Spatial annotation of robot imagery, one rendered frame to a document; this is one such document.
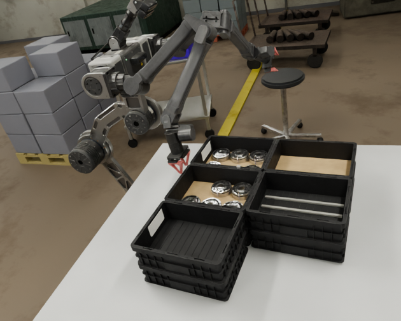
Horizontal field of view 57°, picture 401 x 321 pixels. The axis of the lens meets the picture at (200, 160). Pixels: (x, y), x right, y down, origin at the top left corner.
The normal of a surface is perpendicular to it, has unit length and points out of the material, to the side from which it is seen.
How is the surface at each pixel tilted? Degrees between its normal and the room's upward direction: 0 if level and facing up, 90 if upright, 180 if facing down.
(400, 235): 0
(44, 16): 90
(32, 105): 90
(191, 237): 0
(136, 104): 90
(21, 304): 0
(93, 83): 90
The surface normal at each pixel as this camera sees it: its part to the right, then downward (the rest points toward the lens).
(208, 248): -0.18, -0.83
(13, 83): 0.94, 0.02
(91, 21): -0.30, 0.56
